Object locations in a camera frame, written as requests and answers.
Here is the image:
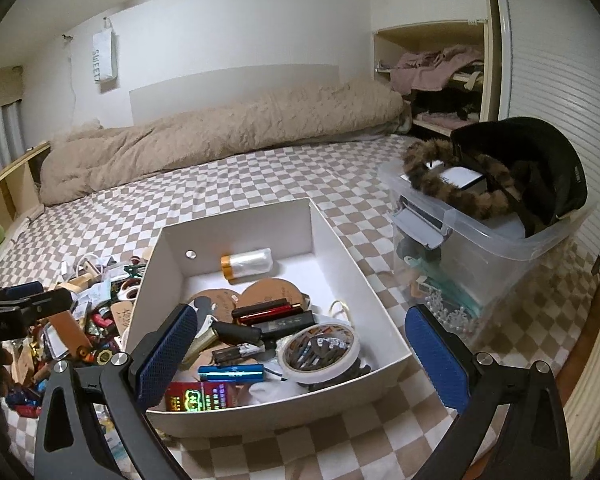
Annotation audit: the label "built-in closet shelf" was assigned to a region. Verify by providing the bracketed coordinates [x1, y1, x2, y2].
[372, 20, 497, 139]

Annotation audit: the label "round wooden coaster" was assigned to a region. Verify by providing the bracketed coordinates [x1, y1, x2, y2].
[191, 287, 242, 322]

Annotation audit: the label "grey bin latch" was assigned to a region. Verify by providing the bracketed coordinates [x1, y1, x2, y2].
[389, 199, 454, 251]

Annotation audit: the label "round cork coasters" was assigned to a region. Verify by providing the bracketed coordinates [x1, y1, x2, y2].
[241, 277, 307, 312]

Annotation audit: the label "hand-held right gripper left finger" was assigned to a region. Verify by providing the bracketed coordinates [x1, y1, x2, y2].
[34, 303, 199, 480]

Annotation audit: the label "white louvre door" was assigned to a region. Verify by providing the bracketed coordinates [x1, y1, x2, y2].
[484, 0, 600, 463]

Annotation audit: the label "blue lighter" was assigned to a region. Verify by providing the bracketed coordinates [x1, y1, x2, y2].
[198, 363, 266, 382]

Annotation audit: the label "beige drawn curtain valance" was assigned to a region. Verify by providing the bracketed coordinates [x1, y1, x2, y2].
[0, 66, 27, 113]

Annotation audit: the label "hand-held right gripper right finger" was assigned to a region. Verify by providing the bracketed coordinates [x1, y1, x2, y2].
[405, 304, 578, 480]

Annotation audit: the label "brass tube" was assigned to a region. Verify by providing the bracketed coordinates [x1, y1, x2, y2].
[181, 326, 222, 367]

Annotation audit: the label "dark red lighter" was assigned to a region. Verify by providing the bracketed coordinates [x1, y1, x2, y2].
[231, 298, 307, 327]

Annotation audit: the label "white shoe box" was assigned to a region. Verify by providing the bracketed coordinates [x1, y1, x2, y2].
[124, 197, 414, 439]

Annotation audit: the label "pearl tiara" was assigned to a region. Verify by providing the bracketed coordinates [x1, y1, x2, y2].
[424, 291, 477, 335]

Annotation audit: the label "pale blue curtain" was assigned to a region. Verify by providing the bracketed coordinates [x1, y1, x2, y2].
[0, 100, 29, 184]

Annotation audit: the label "clear plastic storage bin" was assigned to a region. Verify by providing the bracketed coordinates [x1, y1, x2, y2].
[377, 160, 597, 343]

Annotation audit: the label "large white tape roll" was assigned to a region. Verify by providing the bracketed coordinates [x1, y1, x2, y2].
[276, 323, 362, 386]

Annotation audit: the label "clear tube orange cap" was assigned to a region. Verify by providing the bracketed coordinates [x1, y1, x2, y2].
[220, 247, 274, 282]

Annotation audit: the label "white black-edged box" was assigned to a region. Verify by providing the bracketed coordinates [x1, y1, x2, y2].
[399, 165, 486, 197]

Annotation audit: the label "white hanging paper bag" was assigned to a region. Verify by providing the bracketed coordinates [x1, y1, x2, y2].
[92, 17, 119, 93]

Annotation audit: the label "checkered bed sheet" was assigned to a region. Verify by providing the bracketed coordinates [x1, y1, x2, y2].
[0, 132, 600, 480]

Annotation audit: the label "dark clothes pile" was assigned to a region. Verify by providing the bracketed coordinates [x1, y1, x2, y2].
[411, 87, 483, 122]

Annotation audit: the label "white hanging wall cable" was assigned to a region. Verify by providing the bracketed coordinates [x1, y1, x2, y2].
[61, 33, 79, 130]

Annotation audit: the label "wooden headboard shelf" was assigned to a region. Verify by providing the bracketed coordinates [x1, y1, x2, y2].
[0, 141, 52, 261]

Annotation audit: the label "pile of colourful lighters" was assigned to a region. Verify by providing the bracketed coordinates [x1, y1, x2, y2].
[0, 305, 128, 421]

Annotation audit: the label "pink clothes pile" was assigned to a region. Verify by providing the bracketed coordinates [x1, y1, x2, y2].
[389, 45, 486, 97]

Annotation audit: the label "brown lighter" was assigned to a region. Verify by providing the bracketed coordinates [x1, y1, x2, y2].
[211, 342, 264, 364]

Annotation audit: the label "beige quilt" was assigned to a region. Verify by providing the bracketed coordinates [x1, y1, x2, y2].
[39, 79, 412, 207]

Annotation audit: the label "white cable loop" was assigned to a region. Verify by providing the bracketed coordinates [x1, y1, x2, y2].
[71, 254, 112, 282]

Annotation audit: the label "leopard fur trim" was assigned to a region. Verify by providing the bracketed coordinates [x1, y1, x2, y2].
[402, 137, 512, 222]

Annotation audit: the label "brown leather strap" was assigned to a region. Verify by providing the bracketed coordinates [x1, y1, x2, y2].
[44, 310, 94, 362]

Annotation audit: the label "thin white cable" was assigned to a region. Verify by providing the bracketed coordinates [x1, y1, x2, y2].
[324, 299, 354, 327]

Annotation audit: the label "black rectangular box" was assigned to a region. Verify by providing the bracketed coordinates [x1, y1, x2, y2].
[256, 310, 317, 339]

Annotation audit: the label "red green packet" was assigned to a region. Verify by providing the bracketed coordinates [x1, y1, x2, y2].
[164, 381, 242, 412]

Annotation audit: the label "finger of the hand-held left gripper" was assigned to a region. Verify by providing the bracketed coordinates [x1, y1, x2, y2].
[0, 282, 43, 307]
[10, 287, 76, 321]

